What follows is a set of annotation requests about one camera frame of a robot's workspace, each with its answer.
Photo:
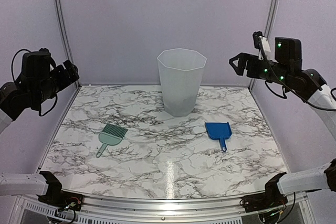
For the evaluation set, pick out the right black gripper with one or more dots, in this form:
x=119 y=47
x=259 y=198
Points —
x=244 y=57

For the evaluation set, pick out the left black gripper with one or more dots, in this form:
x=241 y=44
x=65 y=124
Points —
x=65 y=80

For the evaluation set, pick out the green hand brush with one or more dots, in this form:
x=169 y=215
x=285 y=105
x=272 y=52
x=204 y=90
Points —
x=111 y=135

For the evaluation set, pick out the blue plastic dustpan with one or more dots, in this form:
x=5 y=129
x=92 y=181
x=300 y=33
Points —
x=219 y=131

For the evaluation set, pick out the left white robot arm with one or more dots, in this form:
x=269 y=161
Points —
x=40 y=79

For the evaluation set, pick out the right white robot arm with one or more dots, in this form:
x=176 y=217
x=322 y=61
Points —
x=309 y=86

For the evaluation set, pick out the translucent white plastic bin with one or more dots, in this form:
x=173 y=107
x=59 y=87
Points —
x=181 y=71

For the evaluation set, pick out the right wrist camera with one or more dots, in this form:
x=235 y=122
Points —
x=261 y=43

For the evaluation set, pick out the right aluminium corner post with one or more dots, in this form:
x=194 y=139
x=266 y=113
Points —
x=271 y=16

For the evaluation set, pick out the aluminium corner post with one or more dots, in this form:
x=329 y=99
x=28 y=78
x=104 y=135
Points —
x=63 y=31
x=271 y=16

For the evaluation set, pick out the left aluminium corner post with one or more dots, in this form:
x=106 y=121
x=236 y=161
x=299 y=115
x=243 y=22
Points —
x=63 y=31

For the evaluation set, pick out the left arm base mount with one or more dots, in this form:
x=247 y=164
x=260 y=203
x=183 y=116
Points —
x=57 y=197

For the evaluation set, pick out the aluminium front frame rail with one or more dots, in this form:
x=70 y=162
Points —
x=107 y=209

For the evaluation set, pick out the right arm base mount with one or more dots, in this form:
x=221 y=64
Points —
x=270 y=198

